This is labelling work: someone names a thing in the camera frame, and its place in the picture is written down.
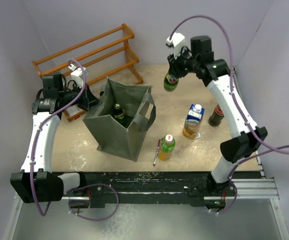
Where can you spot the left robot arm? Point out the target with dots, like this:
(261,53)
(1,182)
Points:
(35,182)

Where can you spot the blue orange juice carton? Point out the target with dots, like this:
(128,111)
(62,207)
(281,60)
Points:
(193,121)

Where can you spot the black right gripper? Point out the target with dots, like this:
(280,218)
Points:
(174,63)

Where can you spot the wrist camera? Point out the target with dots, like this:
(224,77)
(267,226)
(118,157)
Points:
(176,41)
(77,75)

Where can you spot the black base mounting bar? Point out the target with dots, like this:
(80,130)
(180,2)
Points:
(194,188)

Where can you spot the orange wooden shoe rack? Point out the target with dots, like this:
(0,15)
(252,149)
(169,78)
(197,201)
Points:
(89,52)

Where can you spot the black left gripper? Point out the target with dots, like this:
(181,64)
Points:
(88,100)

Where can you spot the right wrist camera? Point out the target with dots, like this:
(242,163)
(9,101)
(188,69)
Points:
(176,41)

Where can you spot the dark cola glass bottle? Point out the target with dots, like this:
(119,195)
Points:
(217,116)

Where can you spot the pink white marker pen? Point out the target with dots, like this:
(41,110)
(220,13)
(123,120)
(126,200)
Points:
(156,153)

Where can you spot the orange juice plastic bottle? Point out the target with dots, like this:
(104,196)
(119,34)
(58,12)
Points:
(167,145)

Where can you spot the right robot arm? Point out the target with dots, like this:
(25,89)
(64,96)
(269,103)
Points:
(215,75)

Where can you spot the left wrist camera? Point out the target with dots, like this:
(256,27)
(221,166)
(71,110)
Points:
(77,75)

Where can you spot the green Perrier glass bottle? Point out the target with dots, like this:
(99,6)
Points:
(120,115)

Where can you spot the green canvas tote bag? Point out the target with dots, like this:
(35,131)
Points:
(112,138)

